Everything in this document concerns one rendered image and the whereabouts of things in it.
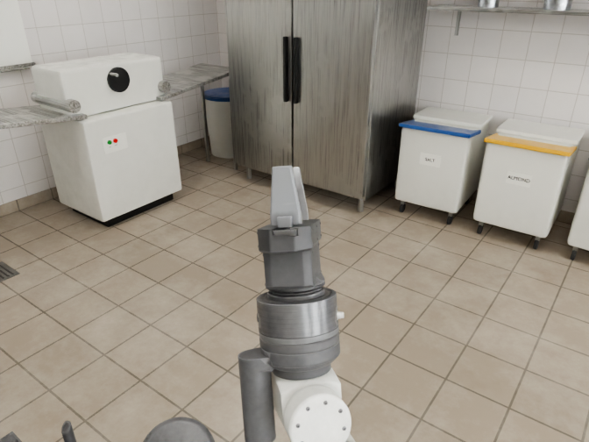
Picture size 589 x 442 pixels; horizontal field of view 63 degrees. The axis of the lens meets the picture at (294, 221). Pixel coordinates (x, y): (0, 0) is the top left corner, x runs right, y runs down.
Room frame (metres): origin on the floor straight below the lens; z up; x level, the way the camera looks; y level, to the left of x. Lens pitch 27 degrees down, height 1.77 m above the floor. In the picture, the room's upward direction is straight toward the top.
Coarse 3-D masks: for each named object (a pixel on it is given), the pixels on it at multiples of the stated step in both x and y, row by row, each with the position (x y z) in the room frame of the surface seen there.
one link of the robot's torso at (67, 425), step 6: (66, 426) 0.41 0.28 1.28; (12, 432) 0.44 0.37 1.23; (66, 432) 0.41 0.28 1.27; (72, 432) 0.41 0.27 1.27; (0, 438) 0.43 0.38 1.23; (6, 438) 0.43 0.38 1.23; (12, 438) 0.43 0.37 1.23; (18, 438) 0.43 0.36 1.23; (66, 438) 0.40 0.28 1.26; (72, 438) 0.41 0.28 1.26
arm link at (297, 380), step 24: (336, 336) 0.40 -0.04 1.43; (240, 360) 0.39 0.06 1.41; (264, 360) 0.38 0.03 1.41; (288, 360) 0.37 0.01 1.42; (312, 360) 0.37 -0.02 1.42; (240, 384) 0.38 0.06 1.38; (264, 384) 0.37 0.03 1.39; (288, 384) 0.37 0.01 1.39; (312, 384) 0.37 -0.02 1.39; (336, 384) 0.37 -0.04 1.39; (264, 408) 0.36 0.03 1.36; (288, 408) 0.35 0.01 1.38; (312, 408) 0.34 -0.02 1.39; (336, 408) 0.34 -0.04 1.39; (264, 432) 0.35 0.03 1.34; (288, 432) 0.33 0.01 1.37; (312, 432) 0.33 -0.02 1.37; (336, 432) 0.33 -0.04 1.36
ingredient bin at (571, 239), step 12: (588, 168) 2.87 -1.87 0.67; (588, 180) 2.84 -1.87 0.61; (588, 192) 2.83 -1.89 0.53; (588, 204) 2.82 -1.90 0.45; (576, 216) 2.85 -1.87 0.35; (588, 216) 2.80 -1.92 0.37; (576, 228) 2.83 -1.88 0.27; (588, 228) 2.79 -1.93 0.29; (576, 240) 2.82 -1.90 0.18; (588, 240) 2.78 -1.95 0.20; (576, 252) 2.85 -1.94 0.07
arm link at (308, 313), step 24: (264, 240) 0.41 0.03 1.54; (288, 240) 0.40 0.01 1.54; (312, 240) 0.42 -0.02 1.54; (264, 264) 0.42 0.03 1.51; (288, 264) 0.41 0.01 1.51; (312, 264) 0.41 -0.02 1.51; (288, 288) 0.40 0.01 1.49; (312, 288) 0.41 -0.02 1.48; (264, 312) 0.40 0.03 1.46; (288, 312) 0.39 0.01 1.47; (312, 312) 0.39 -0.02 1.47; (336, 312) 0.41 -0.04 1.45; (264, 336) 0.40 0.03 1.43; (288, 336) 0.38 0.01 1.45; (312, 336) 0.38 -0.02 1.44
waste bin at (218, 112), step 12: (216, 96) 4.95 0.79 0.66; (228, 96) 4.95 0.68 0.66; (216, 108) 4.93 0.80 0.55; (228, 108) 4.92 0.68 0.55; (216, 120) 4.94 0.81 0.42; (228, 120) 4.92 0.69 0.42; (216, 132) 4.96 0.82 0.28; (228, 132) 4.93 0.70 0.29; (216, 144) 4.98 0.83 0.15; (228, 144) 4.94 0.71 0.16; (216, 156) 5.00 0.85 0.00; (228, 156) 4.95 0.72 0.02
